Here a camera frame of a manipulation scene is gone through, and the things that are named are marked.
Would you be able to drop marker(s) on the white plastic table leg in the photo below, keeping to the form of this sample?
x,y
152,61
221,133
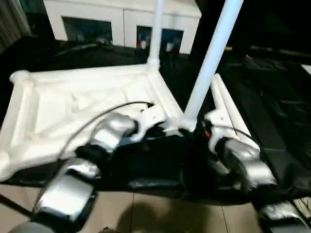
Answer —
x,y
213,60
234,106
156,31
219,97

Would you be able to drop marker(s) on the white plastic table top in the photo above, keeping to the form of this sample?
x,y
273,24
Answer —
x,y
73,97

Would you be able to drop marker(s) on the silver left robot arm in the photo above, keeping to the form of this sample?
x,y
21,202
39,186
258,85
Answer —
x,y
102,138

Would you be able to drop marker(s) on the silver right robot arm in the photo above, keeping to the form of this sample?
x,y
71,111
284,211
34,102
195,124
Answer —
x,y
243,157

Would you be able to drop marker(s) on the red item in cabinet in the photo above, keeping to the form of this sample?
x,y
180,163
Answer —
x,y
139,40

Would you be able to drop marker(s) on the white board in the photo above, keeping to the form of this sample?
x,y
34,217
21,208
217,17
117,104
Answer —
x,y
306,69

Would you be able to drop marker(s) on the white cabinet with glass doors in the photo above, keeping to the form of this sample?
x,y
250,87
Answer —
x,y
121,19

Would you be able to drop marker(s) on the dark cabinet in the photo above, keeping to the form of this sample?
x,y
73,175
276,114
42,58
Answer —
x,y
267,21

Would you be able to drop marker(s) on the grey curtain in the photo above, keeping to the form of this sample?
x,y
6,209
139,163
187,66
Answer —
x,y
12,21

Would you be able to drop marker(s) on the black work table frame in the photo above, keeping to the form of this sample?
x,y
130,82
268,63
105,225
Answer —
x,y
12,206

